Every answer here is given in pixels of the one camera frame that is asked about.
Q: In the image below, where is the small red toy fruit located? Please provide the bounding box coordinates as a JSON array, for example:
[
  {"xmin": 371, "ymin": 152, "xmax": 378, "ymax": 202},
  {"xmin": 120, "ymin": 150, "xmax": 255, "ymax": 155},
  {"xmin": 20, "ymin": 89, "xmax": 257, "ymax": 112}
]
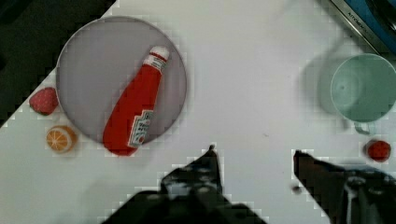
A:
[{"xmin": 366, "ymin": 140, "xmax": 391, "ymax": 162}]

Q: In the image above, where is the red toy strawberry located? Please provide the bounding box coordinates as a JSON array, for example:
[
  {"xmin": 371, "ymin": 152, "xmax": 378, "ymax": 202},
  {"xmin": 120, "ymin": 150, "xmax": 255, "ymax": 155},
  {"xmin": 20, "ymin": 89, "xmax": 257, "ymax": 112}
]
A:
[{"xmin": 29, "ymin": 87, "xmax": 59, "ymax": 116}]

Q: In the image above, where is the orange slice toy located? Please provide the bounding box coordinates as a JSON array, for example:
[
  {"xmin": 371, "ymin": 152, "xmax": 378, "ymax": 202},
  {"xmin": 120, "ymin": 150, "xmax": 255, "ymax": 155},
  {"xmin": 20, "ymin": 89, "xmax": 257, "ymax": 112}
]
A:
[{"xmin": 46, "ymin": 125, "xmax": 78, "ymax": 153}]

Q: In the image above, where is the teal green cup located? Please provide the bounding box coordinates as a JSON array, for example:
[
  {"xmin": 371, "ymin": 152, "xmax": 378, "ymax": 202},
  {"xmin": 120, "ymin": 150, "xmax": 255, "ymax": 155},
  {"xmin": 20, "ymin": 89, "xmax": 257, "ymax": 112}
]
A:
[{"xmin": 318, "ymin": 53, "xmax": 395, "ymax": 135}]

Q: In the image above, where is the black toaster oven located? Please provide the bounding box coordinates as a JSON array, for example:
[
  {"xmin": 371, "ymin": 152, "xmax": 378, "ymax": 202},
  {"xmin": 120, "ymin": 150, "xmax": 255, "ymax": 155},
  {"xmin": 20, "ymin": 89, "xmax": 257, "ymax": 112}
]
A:
[{"xmin": 319, "ymin": 0, "xmax": 396, "ymax": 61}]

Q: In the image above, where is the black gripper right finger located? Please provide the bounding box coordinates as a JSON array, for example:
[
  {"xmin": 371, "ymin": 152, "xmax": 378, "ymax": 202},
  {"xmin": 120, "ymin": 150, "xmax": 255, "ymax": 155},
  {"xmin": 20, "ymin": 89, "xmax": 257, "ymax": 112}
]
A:
[{"xmin": 293, "ymin": 150, "xmax": 396, "ymax": 224}]

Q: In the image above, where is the grey round plate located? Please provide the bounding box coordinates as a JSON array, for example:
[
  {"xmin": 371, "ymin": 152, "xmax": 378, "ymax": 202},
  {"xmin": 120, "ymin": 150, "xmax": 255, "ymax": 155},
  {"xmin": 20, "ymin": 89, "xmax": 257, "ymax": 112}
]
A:
[{"xmin": 56, "ymin": 16, "xmax": 187, "ymax": 143}]

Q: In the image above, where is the red ketchup bottle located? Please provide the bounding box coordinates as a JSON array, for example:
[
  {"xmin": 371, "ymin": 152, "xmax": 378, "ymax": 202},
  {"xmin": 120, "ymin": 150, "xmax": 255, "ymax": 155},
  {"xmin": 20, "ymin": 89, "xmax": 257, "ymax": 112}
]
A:
[{"xmin": 103, "ymin": 46, "xmax": 170, "ymax": 156}]

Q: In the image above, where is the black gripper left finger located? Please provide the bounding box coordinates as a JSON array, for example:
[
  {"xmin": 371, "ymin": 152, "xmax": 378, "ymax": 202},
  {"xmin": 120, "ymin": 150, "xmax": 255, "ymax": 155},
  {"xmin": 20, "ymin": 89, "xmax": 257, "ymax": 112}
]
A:
[{"xmin": 102, "ymin": 147, "xmax": 267, "ymax": 224}]

